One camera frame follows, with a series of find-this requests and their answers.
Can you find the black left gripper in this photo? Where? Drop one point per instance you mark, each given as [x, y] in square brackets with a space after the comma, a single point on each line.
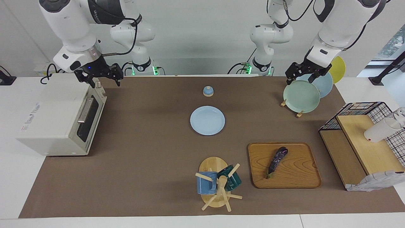
[305, 69]

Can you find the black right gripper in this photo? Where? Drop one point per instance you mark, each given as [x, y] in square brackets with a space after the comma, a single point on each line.
[101, 71]

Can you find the cream toaster oven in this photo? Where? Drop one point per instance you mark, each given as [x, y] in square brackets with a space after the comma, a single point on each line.
[53, 114]

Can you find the dark purple eggplant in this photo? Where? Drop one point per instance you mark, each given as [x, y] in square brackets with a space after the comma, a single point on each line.
[277, 160]

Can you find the light blue plate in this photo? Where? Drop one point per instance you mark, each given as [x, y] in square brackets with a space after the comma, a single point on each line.
[207, 120]

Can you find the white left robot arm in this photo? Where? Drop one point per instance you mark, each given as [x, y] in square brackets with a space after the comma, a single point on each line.
[341, 22]

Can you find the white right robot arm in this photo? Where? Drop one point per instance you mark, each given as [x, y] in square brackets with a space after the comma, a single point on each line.
[72, 28]

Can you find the pale green plate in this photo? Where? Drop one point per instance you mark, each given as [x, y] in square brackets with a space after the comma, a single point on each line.
[300, 96]

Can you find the pale blue racked plate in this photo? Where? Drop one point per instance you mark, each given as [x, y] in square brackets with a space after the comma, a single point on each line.
[326, 84]

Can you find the wooden plate rack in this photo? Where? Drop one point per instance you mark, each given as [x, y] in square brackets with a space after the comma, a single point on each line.
[299, 114]

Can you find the yellow plate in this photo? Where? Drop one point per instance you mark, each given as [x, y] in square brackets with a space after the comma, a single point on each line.
[339, 69]

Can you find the black clamp stand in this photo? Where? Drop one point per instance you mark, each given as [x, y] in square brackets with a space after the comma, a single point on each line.
[387, 69]

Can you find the brown table mat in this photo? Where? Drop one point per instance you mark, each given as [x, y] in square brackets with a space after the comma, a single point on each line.
[142, 164]

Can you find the wooden serving tray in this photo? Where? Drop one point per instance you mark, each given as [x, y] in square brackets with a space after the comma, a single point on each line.
[294, 172]

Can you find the white plastic cup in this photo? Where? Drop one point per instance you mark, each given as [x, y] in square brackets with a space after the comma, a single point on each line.
[379, 130]

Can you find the clear glass cup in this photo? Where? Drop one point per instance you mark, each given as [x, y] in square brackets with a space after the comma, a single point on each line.
[401, 114]

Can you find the wooden mug tree stand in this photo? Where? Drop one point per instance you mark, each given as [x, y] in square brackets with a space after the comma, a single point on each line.
[213, 164]

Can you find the dark green ceramic mug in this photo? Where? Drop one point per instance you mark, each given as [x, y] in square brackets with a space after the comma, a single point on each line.
[234, 182]

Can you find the grey marbled paper wrap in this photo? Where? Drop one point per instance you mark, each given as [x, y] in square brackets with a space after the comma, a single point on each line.
[373, 182]

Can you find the blue ceramic mug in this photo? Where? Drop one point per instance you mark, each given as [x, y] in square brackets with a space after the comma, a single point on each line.
[205, 185]

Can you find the black desk mount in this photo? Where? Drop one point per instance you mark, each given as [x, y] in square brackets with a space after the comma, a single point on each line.
[6, 79]

